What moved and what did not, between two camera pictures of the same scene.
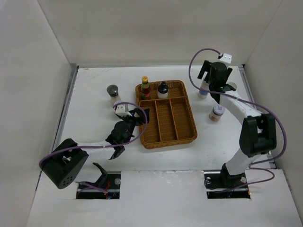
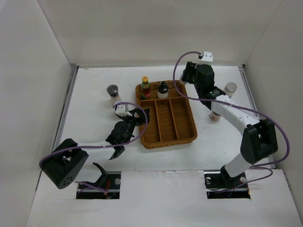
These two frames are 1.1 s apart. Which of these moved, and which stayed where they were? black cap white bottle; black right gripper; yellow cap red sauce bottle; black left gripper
Moved: black right gripper
Stayed: black left gripper; black cap white bottle; yellow cap red sauce bottle
